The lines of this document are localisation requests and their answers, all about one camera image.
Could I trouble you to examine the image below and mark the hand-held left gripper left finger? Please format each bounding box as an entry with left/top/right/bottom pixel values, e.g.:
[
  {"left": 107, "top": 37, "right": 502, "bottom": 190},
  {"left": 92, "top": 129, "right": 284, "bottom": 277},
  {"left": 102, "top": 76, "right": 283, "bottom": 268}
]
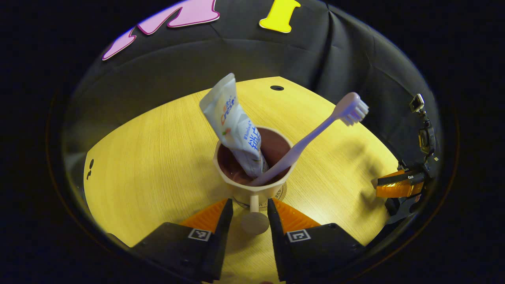
[{"left": 130, "top": 198, "right": 234, "bottom": 282}]

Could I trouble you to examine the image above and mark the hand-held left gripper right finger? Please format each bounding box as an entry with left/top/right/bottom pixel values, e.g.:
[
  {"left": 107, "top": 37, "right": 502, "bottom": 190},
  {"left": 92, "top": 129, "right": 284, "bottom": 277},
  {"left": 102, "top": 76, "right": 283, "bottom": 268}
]
[{"left": 267, "top": 198, "right": 365, "bottom": 282}]

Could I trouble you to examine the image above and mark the beige cup with wooden handle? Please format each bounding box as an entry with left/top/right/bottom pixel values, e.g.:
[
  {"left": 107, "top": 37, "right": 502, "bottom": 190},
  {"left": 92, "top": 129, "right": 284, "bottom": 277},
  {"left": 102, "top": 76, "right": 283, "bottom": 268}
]
[{"left": 213, "top": 126, "right": 297, "bottom": 235}]

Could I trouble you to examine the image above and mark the round cork coaster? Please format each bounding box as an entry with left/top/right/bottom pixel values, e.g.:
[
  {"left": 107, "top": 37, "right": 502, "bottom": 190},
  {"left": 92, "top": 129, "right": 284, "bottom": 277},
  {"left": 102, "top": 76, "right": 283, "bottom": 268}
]
[{"left": 232, "top": 182, "right": 288, "bottom": 209}]

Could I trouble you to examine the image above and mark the pale pink toothbrush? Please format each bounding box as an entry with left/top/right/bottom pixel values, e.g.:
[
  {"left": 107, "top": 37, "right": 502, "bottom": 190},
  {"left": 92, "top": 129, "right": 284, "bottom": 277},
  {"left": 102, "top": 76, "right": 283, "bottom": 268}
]
[{"left": 249, "top": 92, "right": 370, "bottom": 187}]

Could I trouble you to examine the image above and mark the white toothpaste tube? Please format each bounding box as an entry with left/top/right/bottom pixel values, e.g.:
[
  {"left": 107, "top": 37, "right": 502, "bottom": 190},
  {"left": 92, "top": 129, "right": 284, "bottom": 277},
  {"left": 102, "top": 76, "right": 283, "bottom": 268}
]
[{"left": 199, "top": 73, "right": 269, "bottom": 178}]

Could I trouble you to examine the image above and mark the wooden desktop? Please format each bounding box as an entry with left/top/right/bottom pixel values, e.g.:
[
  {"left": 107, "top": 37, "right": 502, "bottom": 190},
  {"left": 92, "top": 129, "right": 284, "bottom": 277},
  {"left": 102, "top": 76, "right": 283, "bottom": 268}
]
[{"left": 84, "top": 76, "right": 399, "bottom": 283}]

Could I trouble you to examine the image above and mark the black backdrop cloth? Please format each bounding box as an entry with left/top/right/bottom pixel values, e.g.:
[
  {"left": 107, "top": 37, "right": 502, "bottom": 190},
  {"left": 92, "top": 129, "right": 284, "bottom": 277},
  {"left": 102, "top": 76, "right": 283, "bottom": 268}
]
[{"left": 63, "top": 0, "right": 440, "bottom": 190}]

